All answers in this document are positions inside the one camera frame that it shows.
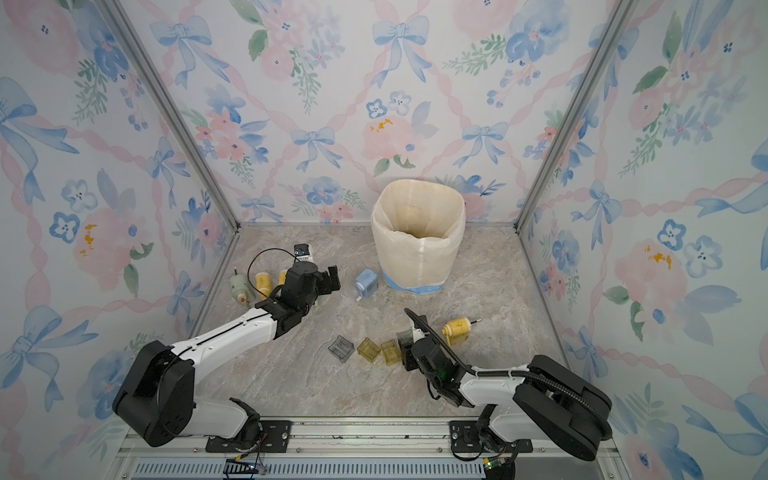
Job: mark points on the yellow tinted tray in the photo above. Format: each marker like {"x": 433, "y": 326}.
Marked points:
{"x": 391, "y": 351}
{"x": 369, "y": 350}

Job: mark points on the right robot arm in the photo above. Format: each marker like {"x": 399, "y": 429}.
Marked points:
{"x": 542, "y": 400}

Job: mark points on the cream waste bin with liner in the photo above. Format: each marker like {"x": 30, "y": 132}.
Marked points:
{"x": 418, "y": 227}

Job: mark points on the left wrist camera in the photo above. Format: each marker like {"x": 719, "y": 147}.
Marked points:
{"x": 302, "y": 252}

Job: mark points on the clear shavings tray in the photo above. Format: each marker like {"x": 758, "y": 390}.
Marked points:
{"x": 341, "y": 348}

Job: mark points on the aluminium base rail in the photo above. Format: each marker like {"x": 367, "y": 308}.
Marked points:
{"x": 360, "y": 448}

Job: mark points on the aluminium corner post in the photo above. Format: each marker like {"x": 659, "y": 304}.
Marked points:
{"x": 608, "y": 41}
{"x": 117, "y": 19}

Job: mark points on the yellow pencil sharpener front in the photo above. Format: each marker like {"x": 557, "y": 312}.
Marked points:
{"x": 263, "y": 285}

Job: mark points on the blue pencil sharpener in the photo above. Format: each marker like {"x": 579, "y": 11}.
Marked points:
{"x": 366, "y": 284}

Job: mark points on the aluminium corner post right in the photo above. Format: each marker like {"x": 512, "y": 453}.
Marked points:
{"x": 608, "y": 41}

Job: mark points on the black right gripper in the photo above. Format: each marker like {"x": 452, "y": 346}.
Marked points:
{"x": 407, "y": 356}

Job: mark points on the aluminium corner post left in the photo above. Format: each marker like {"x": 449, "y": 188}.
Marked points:
{"x": 117, "y": 19}

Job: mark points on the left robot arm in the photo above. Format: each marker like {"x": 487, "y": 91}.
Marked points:
{"x": 157, "y": 398}

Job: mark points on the pale green pencil sharpener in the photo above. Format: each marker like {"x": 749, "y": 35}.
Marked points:
{"x": 241, "y": 290}

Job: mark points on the clear green-tinted tray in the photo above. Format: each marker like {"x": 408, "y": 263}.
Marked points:
{"x": 405, "y": 339}

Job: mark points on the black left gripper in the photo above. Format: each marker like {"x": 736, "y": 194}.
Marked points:
{"x": 328, "y": 287}

